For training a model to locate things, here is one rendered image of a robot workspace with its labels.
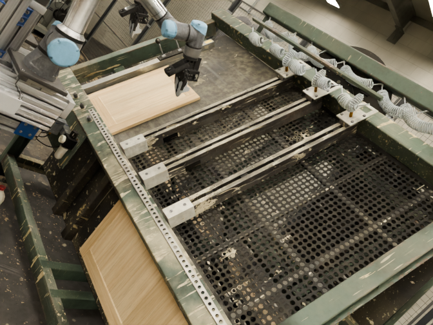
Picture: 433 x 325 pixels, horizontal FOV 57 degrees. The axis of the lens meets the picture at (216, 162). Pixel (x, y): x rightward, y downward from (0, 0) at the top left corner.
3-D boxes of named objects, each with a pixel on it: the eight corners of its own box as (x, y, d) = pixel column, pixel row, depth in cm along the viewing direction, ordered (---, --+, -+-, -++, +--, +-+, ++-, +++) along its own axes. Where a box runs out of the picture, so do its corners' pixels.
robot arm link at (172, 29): (157, 33, 177) (180, 37, 182) (163, 39, 168) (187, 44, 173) (160, 15, 174) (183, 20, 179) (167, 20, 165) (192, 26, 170)
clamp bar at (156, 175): (140, 180, 194) (128, 144, 177) (327, 93, 231) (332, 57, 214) (147, 193, 187) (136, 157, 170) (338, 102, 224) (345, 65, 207)
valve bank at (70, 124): (20, 113, 240) (42, 82, 235) (41, 122, 251) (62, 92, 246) (38, 161, 208) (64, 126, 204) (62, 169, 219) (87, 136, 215)
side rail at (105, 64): (75, 80, 272) (69, 66, 265) (212, 31, 307) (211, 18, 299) (77, 84, 269) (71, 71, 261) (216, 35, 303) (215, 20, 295)
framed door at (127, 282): (82, 249, 229) (78, 249, 227) (138, 178, 219) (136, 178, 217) (143, 400, 172) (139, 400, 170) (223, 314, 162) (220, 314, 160)
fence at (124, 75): (82, 90, 252) (80, 85, 250) (211, 43, 282) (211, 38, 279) (85, 94, 249) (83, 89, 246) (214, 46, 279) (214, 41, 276)
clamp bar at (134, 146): (121, 150, 210) (109, 115, 193) (298, 74, 247) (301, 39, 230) (128, 161, 203) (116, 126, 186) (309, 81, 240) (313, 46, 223)
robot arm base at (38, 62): (26, 69, 161) (40, 50, 160) (19, 54, 171) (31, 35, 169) (59, 86, 173) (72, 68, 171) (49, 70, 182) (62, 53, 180)
